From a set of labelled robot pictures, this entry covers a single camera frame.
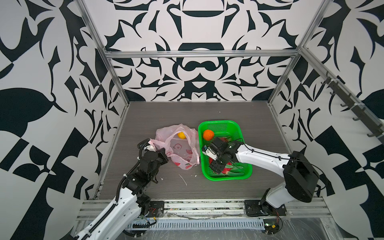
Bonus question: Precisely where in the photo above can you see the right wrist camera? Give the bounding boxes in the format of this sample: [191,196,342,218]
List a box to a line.
[202,146,217,161]

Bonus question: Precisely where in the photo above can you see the white slotted cable duct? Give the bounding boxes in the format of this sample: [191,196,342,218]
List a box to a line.
[126,219,265,231]

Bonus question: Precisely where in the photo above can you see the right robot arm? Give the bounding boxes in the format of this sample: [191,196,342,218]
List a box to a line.
[202,137,320,216]

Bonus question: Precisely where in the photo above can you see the orange fruit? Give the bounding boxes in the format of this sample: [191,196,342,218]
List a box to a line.
[203,130,215,141]

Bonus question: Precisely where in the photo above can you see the green plastic basket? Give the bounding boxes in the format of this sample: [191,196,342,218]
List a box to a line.
[198,120,253,182]

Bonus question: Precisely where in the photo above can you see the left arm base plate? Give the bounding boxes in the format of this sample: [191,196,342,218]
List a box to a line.
[144,201,165,218]

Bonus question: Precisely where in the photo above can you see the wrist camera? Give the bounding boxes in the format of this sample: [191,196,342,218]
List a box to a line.
[143,141,157,152]
[202,146,217,161]

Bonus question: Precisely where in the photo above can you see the pink plastic bag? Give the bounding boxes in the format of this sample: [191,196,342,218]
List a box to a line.
[150,124,201,170]

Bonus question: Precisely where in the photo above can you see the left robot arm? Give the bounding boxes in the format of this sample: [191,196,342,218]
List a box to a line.
[64,148,169,240]

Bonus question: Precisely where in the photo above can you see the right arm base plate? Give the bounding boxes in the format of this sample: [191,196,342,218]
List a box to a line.
[244,200,287,217]

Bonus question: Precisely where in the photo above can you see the pink dragon fruit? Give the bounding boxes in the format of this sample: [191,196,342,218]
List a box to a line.
[214,162,245,177]
[217,136,234,143]

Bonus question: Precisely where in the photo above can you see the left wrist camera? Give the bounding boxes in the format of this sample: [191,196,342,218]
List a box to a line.
[143,141,157,152]

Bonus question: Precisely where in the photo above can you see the yellow fruit in bag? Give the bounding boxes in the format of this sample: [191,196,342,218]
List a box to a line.
[177,132,187,140]

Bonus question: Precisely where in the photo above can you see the small circuit board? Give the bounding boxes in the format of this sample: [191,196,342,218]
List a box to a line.
[263,219,283,235]

